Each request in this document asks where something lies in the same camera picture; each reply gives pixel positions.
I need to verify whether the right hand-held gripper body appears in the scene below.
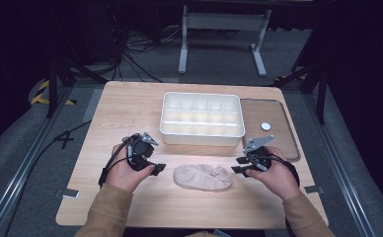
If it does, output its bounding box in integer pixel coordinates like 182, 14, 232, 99
243, 134, 275, 172

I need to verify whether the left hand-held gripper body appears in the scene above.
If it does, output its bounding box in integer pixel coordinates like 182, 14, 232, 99
126, 131, 160, 173

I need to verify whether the beige sock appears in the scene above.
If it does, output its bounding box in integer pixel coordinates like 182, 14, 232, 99
173, 163, 234, 192

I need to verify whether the white divided storage box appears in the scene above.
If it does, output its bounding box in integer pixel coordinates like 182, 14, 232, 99
159, 91, 246, 147

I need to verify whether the person's right hand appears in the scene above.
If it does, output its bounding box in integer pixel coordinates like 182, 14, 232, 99
245, 146, 302, 202

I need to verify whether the person's left hand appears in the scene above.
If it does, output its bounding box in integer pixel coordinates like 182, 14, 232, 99
105, 143, 156, 194

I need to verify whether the grey tape piece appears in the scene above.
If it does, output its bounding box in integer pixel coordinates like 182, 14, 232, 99
304, 185, 326, 195
54, 188, 81, 199

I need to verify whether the black tripod stand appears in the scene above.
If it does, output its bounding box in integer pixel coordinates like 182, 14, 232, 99
271, 61, 330, 125
45, 53, 109, 119

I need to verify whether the yellow and black floor tape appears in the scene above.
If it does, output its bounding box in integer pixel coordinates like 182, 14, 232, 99
30, 80, 77, 107

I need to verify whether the right hand-held gripper black cable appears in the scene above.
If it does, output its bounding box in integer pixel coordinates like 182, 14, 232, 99
249, 153, 301, 187

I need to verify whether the hand-held gripper black cable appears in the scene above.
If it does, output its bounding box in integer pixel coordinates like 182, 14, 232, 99
98, 135, 138, 190
249, 153, 301, 187

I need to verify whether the left hand-held gripper black cable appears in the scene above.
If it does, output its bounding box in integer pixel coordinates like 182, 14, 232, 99
98, 135, 138, 190

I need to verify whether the aluminium floor rail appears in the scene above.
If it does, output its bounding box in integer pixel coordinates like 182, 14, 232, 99
301, 93, 378, 237
0, 86, 74, 237

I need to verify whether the bundle of black floor cables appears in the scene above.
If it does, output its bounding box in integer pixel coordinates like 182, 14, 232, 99
112, 24, 184, 84

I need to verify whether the long black floor cable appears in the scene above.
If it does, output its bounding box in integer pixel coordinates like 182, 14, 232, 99
2, 119, 93, 237

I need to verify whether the white metal table frame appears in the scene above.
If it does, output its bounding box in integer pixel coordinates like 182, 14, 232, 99
178, 4, 273, 78

